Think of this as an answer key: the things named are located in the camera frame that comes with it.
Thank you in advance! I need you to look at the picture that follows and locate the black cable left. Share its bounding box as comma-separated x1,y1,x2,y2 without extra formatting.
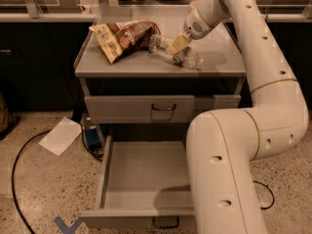
11,129,53,234

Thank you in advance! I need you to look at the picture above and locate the open grey bottom drawer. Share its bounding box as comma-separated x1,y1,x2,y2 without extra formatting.
81,136,195,229

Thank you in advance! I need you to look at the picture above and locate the blue power box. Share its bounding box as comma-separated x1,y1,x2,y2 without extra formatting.
85,129,101,150

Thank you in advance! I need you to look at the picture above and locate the closed grey upper drawer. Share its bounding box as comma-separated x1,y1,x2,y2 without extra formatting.
85,95,241,124

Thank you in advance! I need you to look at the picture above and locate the clear plastic water bottle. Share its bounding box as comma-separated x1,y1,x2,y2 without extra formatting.
149,34,203,69

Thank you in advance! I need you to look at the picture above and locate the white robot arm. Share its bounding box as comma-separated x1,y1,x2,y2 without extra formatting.
181,0,309,234

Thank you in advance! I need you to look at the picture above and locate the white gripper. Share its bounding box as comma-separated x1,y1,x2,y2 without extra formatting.
168,9,213,55

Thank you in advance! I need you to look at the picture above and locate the white paper sheet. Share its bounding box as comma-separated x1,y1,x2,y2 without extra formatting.
39,117,81,156

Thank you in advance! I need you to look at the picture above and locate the brown chip bag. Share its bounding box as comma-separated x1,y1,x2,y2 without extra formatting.
90,19,161,63

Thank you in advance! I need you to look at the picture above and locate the black cable right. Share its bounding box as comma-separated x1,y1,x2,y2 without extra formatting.
253,179,276,211

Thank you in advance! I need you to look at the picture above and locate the grey drawer cabinet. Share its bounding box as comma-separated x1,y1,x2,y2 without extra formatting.
73,5,248,148

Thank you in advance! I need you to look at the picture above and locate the black cable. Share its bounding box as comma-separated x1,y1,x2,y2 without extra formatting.
253,179,276,211
11,129,53,234

